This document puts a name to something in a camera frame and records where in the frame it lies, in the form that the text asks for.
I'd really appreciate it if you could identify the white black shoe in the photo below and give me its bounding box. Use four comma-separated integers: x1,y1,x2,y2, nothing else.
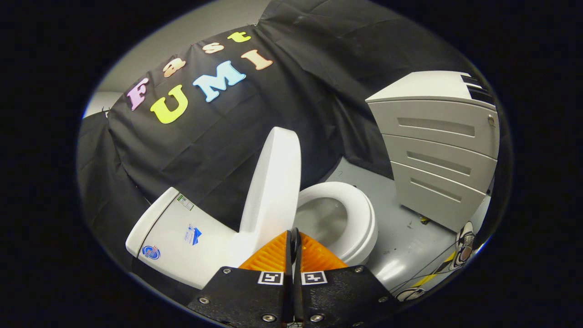
455,221,476,270
395,287,428,302

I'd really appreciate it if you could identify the white toilet seat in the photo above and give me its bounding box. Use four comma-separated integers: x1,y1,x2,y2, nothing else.
296,182,378,266

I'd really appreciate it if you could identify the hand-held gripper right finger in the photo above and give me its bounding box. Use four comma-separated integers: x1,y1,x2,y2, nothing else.
291,228,401,327

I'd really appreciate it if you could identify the white ceramic toilet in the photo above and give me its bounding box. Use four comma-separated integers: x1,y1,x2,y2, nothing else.
125,187,378,290

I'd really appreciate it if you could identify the white toilet lid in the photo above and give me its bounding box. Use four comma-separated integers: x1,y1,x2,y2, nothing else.
239,127,302,256

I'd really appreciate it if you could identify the white drawer cabinet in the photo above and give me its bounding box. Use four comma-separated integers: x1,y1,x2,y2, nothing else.
366,71,500,233

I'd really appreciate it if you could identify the black backdrop cloth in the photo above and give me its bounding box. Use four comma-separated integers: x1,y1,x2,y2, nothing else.
77,0,479,285

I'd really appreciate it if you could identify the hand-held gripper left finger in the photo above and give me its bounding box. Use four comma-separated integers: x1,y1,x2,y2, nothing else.
188,230,294,327

